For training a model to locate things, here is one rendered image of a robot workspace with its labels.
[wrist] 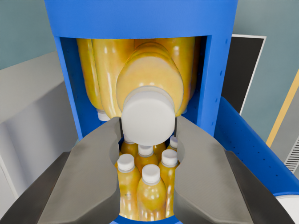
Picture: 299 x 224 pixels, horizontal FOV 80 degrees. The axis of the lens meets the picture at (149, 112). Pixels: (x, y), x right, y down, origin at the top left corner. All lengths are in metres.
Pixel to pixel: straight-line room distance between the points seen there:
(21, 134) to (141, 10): 0.45
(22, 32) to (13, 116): 1.25
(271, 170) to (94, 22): 0.79
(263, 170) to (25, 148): 0.81
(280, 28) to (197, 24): 1.50
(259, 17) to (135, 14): 1.45
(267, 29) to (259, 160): 1.05
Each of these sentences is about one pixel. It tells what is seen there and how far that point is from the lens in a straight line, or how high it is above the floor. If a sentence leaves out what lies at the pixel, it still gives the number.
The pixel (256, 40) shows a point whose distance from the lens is 1.47.
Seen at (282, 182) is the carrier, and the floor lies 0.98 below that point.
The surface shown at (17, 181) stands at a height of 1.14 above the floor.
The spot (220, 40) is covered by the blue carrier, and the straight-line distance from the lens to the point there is 0.25.
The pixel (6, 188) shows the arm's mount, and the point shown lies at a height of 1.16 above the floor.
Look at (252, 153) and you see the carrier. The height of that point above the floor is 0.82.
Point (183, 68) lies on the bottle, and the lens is 0.32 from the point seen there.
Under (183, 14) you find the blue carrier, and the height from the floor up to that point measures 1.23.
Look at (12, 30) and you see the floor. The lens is 1.76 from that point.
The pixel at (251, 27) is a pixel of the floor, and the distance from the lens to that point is 1.60.
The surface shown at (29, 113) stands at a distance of 0.57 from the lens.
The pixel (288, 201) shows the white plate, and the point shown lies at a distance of 0.82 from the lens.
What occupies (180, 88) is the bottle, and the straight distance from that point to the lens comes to 0.16.
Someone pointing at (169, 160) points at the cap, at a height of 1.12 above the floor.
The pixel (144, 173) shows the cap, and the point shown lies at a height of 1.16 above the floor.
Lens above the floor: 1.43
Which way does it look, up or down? 62 degrees down
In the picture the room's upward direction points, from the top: 178 degrees counter-clockwise
